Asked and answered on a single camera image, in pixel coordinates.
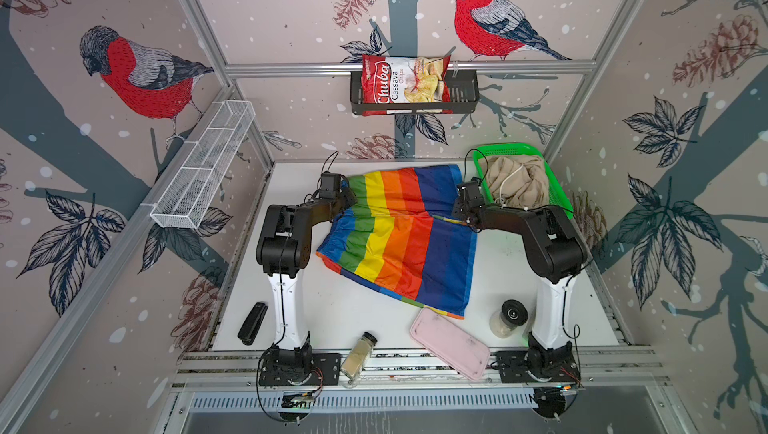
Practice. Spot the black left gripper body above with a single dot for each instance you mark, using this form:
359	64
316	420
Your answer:
345	200

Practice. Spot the rainbow striped shorts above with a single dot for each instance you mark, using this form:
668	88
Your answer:
400	238

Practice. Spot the black remote-like object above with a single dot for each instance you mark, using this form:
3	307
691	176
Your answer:
251	325

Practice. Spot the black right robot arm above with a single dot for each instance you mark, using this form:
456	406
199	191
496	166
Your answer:
554	252

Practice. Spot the beige shorts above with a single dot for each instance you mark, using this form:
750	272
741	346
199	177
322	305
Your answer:
517	181

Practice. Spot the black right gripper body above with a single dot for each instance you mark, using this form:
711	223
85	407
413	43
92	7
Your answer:
459	211

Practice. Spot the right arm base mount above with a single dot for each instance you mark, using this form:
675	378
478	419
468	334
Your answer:
537	365

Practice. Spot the red Chuba chips bag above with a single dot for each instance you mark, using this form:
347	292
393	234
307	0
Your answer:
400	80

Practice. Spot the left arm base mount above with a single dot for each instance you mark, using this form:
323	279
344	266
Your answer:
284	368

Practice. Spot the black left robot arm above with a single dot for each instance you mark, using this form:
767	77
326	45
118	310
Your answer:
283	251

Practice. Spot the pink rectangular case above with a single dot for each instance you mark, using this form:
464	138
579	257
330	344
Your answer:
449	343

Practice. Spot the spice jar black lid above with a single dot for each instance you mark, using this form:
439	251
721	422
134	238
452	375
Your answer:
353	364

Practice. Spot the black wall basket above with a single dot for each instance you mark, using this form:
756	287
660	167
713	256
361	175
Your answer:
461	86

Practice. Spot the white wire mesh shelf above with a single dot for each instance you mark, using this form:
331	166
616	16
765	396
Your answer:
186	200

